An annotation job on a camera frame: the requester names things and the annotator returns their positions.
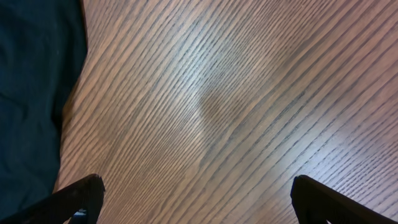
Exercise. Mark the black t-shirt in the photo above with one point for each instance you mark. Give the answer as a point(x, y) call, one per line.
point(43, 49)

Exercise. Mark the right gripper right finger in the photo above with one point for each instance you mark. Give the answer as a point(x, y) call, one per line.
point(315, 203)

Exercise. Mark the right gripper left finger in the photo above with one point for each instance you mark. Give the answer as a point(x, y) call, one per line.
point(80, 202)

